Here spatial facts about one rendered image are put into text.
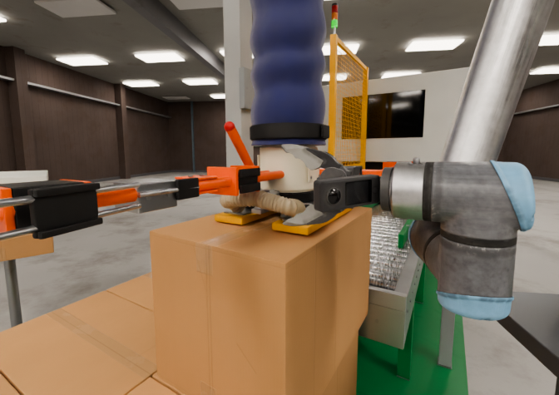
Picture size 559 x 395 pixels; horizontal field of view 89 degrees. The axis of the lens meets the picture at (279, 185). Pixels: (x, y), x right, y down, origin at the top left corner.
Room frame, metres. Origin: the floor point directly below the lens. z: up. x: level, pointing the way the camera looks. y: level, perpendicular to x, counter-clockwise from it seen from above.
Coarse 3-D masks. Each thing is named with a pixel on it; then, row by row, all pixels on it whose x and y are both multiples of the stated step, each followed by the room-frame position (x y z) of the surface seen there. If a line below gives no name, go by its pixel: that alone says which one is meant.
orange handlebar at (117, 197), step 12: (204, 180) 0.52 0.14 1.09; (216, 180) 0.54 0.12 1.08; (228, 180) 0.57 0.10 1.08; (264, 180) 0.69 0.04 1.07; (108, 192) 0.37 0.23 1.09; (120, 192) 0.38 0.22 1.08; (132, 192) 0.40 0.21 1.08; (204, 192) 0.51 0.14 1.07; (108, 204) 0.37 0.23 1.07; (0, 216) 0.28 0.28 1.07
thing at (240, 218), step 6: (228, 210) 0.80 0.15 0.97; (246, 210) 0.80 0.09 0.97; (216, 216) 0.77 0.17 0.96; (222, 216) 0.76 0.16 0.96; (228, 216) 0.75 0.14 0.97; (234, 216) 0.74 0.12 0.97; (240, 216) 0.74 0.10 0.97; (246, 216) 0.75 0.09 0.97; (252, 216) 0.76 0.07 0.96; (258, 216) 0.79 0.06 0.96; (264, 216) 0.81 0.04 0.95; (228, 222) 0.75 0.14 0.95; (234, 222) 0.74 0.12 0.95; (240, 222) 0.73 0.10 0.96; (246, 222) 0.74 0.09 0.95
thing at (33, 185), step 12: (48, 180) 0.36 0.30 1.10; (60, 180) 0.36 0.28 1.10; (72, 180) 0.36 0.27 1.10; (84, 180) 0.36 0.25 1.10; (0, 192) 0.28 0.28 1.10; (12, 192) 0.29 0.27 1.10; (24, 192) 0.30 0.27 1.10; (12, 216) 0.29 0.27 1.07; (24, 216) 0.29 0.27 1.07; (0, 228) 0.29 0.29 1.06; (12, 228) 0.29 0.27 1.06
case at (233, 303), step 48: (192, 240) 0.61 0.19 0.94; (240, 240) 0.61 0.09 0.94; (288, 240) 0.61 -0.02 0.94; (336, 240) 0.70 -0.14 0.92; (192, 288) 0.61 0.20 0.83; (240, 288) 0.54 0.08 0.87; (288, 288) 0.49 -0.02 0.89; (336, 288) 0.70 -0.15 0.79; (192, 336) 0.62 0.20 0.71; (240, 336) 0.54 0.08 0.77; (288, 336) 0.49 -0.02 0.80; (336, 336) 0.71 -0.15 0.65; (192, 384) 0.62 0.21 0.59; (240, 384) 0.54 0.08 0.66; (288, 384) 0.49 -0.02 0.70
